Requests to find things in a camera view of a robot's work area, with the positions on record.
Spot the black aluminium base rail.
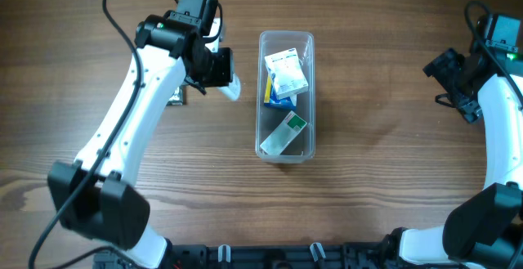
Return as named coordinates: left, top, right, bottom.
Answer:
left=92, top=242, right=409, bottom=269

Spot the white blue medicine box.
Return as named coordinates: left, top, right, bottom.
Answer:
left=264, top=48, right=309, bottom=100

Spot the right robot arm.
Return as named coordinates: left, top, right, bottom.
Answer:
left=388, top=13, right=522, bottom=268

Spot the green Zam-Buk box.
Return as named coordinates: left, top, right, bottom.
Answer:
left=167, top=86, right=185, bottom=106

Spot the blue yellow lozenge box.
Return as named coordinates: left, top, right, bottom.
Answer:
left=263, top=75, right=297, bottom=110

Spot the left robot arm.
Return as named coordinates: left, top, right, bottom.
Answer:
left=47, top=0, right=241, bottom=268

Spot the white green slim box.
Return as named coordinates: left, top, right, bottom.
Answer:
left=260, top=111, right=307, bottom=155

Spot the clear plastic container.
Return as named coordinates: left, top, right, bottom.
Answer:
left=256, top=30, right=315, bottom=164

